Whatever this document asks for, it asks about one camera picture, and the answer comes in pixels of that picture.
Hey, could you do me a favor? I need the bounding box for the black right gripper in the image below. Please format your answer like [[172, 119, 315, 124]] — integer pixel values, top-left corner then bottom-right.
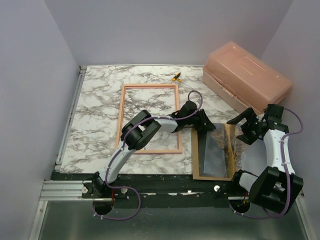
[[228, 108, 262, 145]]

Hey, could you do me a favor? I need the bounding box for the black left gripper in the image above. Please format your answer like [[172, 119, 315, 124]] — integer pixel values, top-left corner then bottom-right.
[[184, 109, 216, 132]]

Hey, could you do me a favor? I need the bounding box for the landscape photo print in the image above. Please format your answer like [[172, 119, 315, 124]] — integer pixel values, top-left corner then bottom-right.
[[196, 122, 276, 179]]

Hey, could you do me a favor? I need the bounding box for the pink wooden picture frame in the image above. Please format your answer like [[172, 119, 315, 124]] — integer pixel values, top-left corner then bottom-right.
[[115, 83, 184, 155]]

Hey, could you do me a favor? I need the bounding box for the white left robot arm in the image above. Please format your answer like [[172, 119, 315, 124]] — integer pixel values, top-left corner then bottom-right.
[[92, 100, 216, 198]]

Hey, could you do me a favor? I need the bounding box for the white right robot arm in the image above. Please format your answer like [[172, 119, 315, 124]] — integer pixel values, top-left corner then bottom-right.
[[227, 104, 304, 218]]

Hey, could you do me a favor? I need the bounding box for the pink translucent plastic box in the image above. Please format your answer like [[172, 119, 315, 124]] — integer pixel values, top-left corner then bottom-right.
[[202, 41, 293, 115]]

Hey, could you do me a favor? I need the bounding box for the brown frame backing board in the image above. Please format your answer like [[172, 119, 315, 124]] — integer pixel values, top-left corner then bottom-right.
[[191, 129, 232, 182]]

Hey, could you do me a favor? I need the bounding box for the yellow black T-handle hex key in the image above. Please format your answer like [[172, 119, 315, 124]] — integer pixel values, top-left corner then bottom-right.
[[172, 72, 196, 91]]

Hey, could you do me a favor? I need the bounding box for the aluminium extrusion frame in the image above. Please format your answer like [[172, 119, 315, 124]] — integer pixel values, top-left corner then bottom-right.
[[27, 65, 96, 240]]

